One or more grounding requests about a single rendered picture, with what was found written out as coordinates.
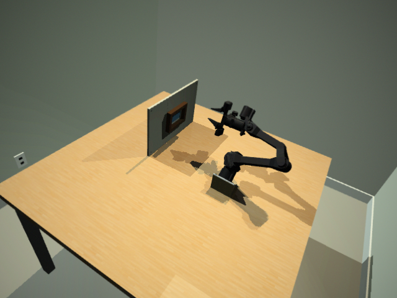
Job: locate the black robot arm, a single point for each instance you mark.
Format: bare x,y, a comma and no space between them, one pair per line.
233,160

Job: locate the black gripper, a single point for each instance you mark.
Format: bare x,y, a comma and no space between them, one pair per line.
227,120

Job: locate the brown rectangular picture frame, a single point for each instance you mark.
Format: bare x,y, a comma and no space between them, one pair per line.
176,116

